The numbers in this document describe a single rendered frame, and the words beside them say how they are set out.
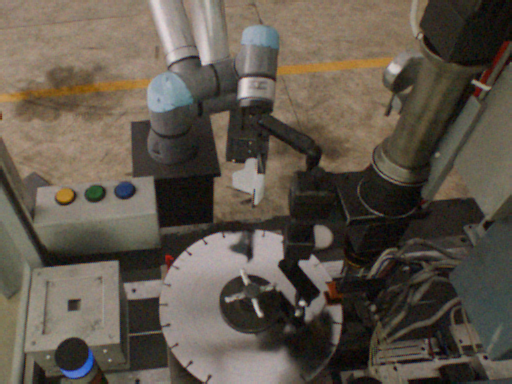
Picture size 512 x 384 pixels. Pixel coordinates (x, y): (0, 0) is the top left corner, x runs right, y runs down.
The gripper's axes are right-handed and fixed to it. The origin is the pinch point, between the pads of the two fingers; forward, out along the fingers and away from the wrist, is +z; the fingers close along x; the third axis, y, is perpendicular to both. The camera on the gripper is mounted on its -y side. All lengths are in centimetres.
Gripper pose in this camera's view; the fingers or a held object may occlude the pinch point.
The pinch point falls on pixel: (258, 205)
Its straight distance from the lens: 92.6
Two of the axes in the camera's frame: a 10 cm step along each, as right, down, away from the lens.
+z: -0.9, 9.9, -0.5
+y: -9.9, -0.8, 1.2
